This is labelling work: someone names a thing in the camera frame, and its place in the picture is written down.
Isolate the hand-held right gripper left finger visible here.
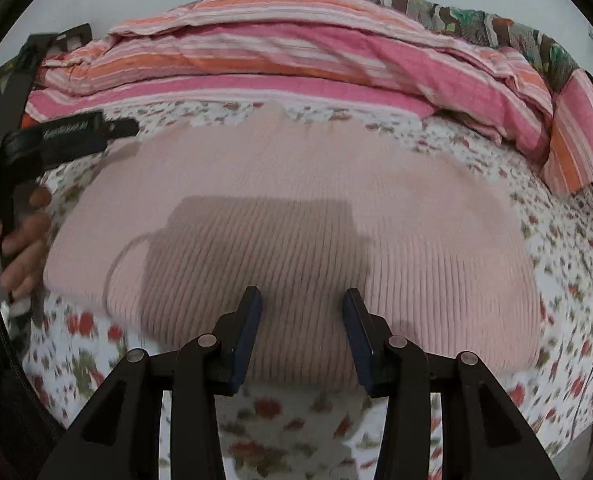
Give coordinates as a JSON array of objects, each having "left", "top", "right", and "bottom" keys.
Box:
[{"left": 36, "top": 286, "right": 263, "bottom": 480}]

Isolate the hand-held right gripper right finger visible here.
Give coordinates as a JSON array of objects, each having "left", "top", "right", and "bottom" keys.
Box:
[{"left": 342, "top": 288, "right": 562, "bottom": 480}]

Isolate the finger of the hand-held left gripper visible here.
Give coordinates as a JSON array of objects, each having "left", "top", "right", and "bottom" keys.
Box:
[
  {"left": 0, "top": 34, "right": 60, "bottom": 183},
  {"left": 102, "top": 118, "right": 141, "bottom": 141}
]

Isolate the pink ribbed sweater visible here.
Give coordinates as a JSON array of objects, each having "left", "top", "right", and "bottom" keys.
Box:
[{"left": 44, "top": 105, "right": 542, "bottom": 391}]

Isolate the person's left hand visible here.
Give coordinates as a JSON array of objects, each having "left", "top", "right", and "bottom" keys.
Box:
[{"left": 0, "top": 185, "right": 53, "bottom": 302}]

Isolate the floral bed sheet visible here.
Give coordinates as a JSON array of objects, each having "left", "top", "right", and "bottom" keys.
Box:
[{"left": 6, "top": 97, "right": 593, "bottom": 480}]

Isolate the pink striped quilt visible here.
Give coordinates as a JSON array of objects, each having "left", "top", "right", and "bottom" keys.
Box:
[{"left": 26, "top": 0, "right": 593, "bottom": 195}]

